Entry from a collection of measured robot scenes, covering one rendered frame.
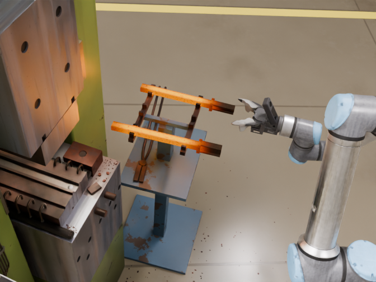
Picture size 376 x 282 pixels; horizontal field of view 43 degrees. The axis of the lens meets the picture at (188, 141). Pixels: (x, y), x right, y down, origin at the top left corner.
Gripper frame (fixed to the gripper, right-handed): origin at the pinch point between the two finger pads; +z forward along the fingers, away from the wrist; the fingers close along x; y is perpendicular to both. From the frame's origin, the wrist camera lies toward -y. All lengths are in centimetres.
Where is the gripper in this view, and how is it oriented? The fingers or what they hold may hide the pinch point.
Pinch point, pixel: (234, 109)
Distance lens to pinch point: 201.5
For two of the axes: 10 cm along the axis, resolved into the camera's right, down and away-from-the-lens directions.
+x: 2.6, -7.3, 6.4
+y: -0.8, 6.4, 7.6
